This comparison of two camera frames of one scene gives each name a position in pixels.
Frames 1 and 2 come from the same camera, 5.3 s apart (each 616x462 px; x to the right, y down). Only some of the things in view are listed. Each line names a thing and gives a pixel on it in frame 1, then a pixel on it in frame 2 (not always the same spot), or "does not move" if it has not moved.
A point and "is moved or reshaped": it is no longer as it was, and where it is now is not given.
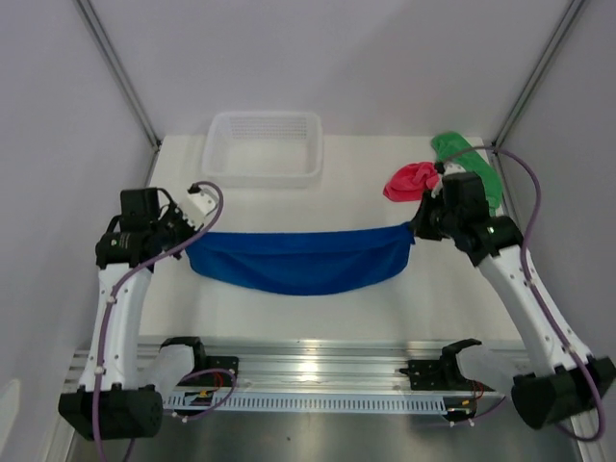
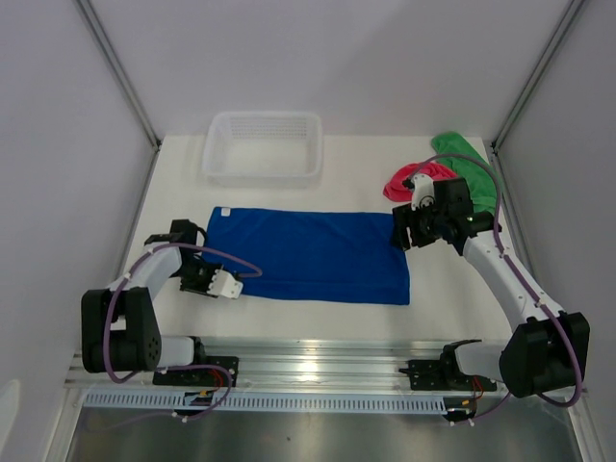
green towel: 456,147 does not move
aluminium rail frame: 313,374 does not move
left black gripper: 174,211 to 203,289
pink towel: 408,182 does not move
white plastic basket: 263,149 does not move
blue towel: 311,263 is moved or reshaped
